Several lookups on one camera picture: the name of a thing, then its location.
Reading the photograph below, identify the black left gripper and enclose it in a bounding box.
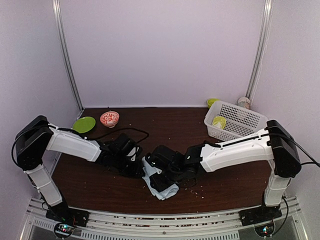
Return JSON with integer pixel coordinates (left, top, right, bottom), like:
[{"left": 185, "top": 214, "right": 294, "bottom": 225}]
[{"left": 112, "top": 153, "right": 145, "bottom": 178}]

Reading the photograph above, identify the light blue towel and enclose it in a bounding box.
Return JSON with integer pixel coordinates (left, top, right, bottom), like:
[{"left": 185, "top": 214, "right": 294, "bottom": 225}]
[{"left": 142, "top": 157, "right": 180, "bottom": 201}]

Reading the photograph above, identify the green white patterned towel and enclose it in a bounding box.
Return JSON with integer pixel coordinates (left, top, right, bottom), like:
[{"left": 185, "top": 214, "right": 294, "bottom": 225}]
[{"left": 211, "top": 116, "right": 227, "bottom": 130}]

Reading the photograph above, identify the white perforated plastic basket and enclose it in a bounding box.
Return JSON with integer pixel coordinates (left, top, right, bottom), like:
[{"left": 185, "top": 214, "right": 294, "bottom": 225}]
[{"left": 204, "top": 100, "right": 268, "bottom": 142}]

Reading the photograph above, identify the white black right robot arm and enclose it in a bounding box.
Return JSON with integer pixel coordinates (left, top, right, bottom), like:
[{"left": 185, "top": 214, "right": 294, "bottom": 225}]
[{"left": 143, "top": 120, "right": 302, "bottom": 226}]

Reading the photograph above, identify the red white patterned bowl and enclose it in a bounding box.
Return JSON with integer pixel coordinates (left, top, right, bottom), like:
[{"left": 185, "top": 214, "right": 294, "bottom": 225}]
[{"left": 99, "top": 111, "right": 120, "bottom": 128}]

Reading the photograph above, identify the green plate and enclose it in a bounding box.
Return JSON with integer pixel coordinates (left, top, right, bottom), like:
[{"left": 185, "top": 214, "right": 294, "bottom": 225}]
[{"left": 72, "top": 116, "right": 96, "bottom": 134}]

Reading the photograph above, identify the green bowl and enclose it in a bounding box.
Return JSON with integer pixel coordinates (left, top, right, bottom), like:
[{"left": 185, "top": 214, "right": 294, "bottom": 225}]
[{"left": 206, "top": 98, "right": 220, "bottom": 109}]

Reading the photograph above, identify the beige cup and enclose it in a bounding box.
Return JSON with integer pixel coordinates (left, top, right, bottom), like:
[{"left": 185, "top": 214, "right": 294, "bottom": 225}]
[{"left": 237, "top": 96, "right": 251, "bottom": 110}]

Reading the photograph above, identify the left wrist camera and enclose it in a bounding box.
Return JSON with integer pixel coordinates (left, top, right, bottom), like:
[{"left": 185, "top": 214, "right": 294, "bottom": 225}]
[{"left": 110, "top": 133, "right": 143, "bottom": 162}]

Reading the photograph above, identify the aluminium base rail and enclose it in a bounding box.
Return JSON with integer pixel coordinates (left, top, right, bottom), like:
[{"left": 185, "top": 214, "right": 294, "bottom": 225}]
[{"left": 19, "top": 196, "right": 308, "bottom": 240}]

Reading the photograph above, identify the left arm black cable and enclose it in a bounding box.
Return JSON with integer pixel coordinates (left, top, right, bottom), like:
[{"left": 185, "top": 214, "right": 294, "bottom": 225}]
[{"left": 11, "top": 127, "right": 150, "bottom": 171}]

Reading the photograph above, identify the left aluminium frame post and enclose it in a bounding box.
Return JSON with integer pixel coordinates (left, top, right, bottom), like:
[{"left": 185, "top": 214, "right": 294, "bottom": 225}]
[{"left": 52, "top": 0, "right": 84, "bottom": 112}]

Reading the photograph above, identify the aluminium frame post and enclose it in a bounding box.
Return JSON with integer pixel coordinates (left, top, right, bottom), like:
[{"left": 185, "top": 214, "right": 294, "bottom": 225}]
[
  {"left": 245, "top": 0, "right": 274, "bottom": 104},
  {"left": 52, "top": 0, "right": 84, "bottom": 112}
]

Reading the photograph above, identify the right aluminium frame post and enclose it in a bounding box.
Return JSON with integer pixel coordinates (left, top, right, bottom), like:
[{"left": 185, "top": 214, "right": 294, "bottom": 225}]
[{"left": 245, "top": 0, "right": 274, "bottom": 104}]

